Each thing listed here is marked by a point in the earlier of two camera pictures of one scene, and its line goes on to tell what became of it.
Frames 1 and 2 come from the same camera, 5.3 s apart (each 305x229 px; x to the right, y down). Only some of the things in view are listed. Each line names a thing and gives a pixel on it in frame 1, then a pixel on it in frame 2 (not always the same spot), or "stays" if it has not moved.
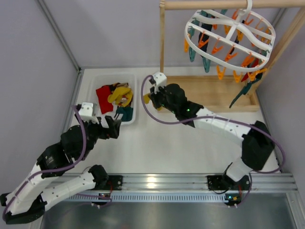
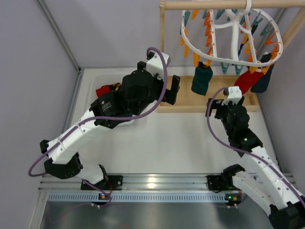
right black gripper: [157, 96] -> [215, 108]
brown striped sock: [121, 85] stays
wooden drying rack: [226, 93] stays
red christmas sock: [254, 63] -> [246, 80]
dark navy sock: [207, 26] -> [261, 86]
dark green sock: [246, 88] -> [202, 76]
